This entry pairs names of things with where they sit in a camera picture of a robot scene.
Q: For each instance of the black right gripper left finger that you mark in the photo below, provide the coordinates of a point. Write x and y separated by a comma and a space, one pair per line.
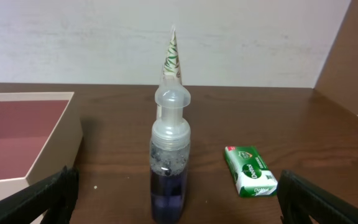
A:
54, 197

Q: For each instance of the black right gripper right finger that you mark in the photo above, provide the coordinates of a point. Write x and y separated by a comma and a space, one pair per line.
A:
302, 202

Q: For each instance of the white box pink interior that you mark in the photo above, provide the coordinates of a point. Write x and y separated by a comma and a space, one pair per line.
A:
40, 133

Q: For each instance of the green Dettol soap bar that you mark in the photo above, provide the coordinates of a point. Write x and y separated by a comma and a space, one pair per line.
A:
249, 171

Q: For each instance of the clear pump bottle purple liquid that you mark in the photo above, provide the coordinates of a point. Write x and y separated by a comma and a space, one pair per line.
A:
169, 152

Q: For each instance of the white floral lotion tube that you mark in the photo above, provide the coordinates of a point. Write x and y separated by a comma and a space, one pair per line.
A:
171, 59

